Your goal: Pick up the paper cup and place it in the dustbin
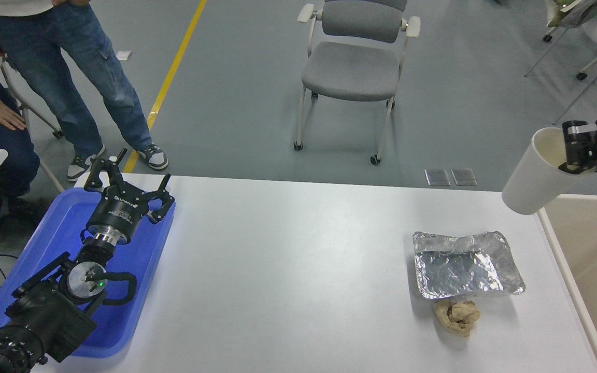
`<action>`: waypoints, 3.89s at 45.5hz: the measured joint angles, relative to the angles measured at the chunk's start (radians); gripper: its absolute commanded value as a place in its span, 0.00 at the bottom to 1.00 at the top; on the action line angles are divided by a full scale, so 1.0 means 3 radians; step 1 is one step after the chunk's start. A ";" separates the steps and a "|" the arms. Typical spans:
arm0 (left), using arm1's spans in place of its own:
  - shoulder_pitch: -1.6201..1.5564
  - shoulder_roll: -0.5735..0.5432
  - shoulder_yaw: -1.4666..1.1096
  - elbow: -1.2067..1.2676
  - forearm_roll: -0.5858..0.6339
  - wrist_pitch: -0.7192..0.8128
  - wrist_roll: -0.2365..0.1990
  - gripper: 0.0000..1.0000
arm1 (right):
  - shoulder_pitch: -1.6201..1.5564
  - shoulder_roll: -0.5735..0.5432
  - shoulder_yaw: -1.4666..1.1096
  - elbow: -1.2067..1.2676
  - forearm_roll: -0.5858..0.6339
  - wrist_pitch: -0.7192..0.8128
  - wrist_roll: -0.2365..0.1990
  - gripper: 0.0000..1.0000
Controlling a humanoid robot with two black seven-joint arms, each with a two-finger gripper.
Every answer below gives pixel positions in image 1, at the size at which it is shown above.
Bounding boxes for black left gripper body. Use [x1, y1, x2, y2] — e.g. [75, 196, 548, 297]
[86, 189, 150, 245]

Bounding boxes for white paper cup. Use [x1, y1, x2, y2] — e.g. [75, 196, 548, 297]
[501, 127, 594, 216]

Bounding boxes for seated person's hand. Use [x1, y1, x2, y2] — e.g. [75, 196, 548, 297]
[0, 96, 27, 131]

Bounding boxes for blue plastic tray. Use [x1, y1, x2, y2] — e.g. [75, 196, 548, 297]
[0, 186, 177, 359]

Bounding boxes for standing person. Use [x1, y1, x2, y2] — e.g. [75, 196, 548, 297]
[0, 0, 169, 182]

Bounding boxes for metal floor plate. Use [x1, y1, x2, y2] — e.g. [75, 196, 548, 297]
[425, 168, 451, 187]
[451, 168, 478, 186]

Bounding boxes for olive garment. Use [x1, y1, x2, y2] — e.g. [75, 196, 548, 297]
[546, 0, 597, 27]

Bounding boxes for crumpled foil tray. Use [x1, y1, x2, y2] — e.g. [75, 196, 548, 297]
[413, 231, 527, 300]

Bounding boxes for crumpled tan paper ball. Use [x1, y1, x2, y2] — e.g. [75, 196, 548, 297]
[432, 299, 481, 338]

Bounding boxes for grey padded office chair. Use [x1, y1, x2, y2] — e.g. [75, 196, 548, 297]
[293, 0, 422, 166]

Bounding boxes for white frame chair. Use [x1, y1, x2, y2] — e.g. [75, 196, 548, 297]
[0, 52, 66, 193]

